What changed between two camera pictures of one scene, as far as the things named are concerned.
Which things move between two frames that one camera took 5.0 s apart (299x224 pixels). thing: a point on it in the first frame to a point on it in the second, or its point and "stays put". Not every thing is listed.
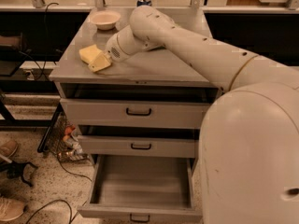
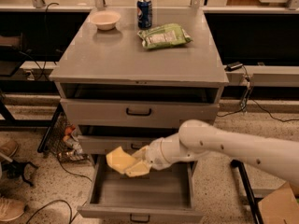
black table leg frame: x=29 y=87 stays put
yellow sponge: x=89 y=53 to x=119 y=161
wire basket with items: x=63 y=143 stays put
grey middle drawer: x=139 y=146 stays put
